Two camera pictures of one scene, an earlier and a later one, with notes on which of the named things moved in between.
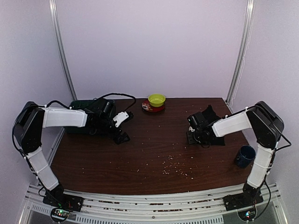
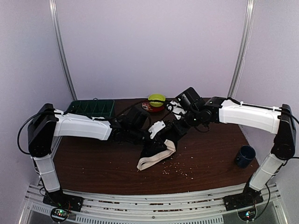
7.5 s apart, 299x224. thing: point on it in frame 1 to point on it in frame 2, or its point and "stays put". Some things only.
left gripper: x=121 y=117 to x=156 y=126
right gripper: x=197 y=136 to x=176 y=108
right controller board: x=247 y=215 stays put
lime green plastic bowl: x=156 y=100 stays put
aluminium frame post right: x=250 y=13 stays put
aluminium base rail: x=203 y=209 stays put
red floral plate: x=146 y=106 stays put
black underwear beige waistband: x=211 y=116 to x=163 y=144
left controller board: x=59 y=214 stays put
